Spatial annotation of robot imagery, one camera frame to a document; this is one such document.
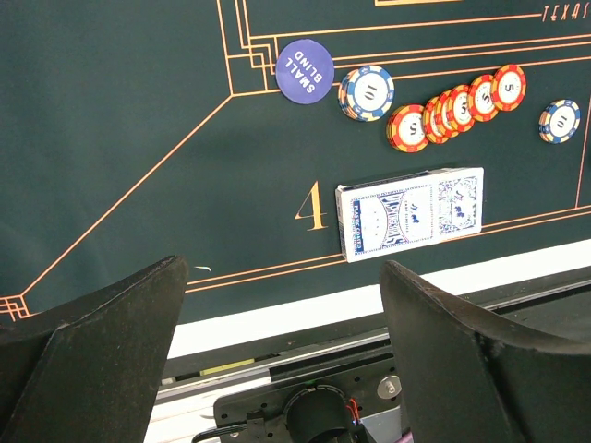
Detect spread red five chips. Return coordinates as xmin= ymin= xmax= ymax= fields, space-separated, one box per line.
xmin=386 ymin=64 xmax=527 ymax=153

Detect blue playing card box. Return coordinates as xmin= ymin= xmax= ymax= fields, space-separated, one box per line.
xmin=335 ymin=167 xmax=484 ymax=263

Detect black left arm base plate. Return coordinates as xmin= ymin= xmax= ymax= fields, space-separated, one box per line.
xmin=192 ymin=365 xmax=404 ymax=442

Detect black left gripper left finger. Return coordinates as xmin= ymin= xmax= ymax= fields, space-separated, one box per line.
xmin=1 ymin=256 xmax=188 ymax=442

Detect blue ten chips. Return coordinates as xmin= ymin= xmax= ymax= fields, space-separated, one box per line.
xmin=337 ymin=65 xmax=395 ymax=122

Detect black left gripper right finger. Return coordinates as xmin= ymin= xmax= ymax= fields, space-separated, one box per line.
xmin=380 ymin=260 xmax=590 ymax=442

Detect aluminium mounting rail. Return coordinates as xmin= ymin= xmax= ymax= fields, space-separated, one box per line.
xmin=145 ymin=268 xmax=590 ymax=442

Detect dark green poker mat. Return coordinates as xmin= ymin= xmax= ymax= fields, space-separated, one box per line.
xmin=1 ymin=1 xmax=590 ymax=325

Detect purple small blind button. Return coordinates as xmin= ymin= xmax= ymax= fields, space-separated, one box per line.
xmin=275 ymin=39 xmax=334 ymax=105

